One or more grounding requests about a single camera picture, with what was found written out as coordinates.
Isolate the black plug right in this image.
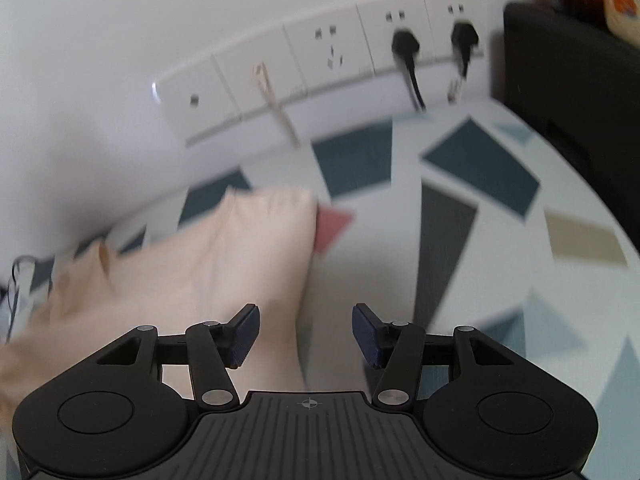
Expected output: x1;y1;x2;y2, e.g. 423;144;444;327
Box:
450;21;480;80

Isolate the white wall socket panel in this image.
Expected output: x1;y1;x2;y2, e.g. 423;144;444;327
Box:
151;0;486;145

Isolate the black plug left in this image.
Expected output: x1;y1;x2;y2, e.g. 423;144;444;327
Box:
392;28;426;112

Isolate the black plug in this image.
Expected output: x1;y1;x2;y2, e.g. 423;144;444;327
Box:
450;21;480;80
392;28;426;112

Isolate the cream knit cardigan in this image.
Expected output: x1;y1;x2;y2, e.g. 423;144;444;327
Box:
1;188;318;430

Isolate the black bedside cabinet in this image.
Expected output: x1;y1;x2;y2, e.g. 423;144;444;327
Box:
503;2;639;244

